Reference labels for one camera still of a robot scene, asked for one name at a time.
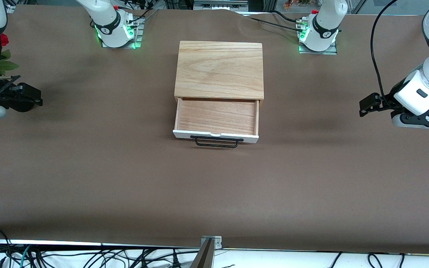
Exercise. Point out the aluminium frame profile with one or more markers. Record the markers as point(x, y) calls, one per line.
point(10, 5)

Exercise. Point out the dark camera mount beam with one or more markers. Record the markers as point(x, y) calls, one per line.
point(204, 257)

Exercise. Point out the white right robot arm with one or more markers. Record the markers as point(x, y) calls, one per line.
point(110, 26)

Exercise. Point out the wooden drawer cabinet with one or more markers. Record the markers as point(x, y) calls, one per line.
point(218, 70)

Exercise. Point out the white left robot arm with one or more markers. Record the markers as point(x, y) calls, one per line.
point(326, 26)

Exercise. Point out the grey power strip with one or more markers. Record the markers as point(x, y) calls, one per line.
point(220, 5)

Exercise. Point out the small metal bracket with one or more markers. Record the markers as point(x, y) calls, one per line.
point(216, 242)

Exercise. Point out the brown table mat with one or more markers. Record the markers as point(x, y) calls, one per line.
point(88, 178)

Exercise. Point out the white-fronted wooden drawer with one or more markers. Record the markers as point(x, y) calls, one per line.
point(218, 117)

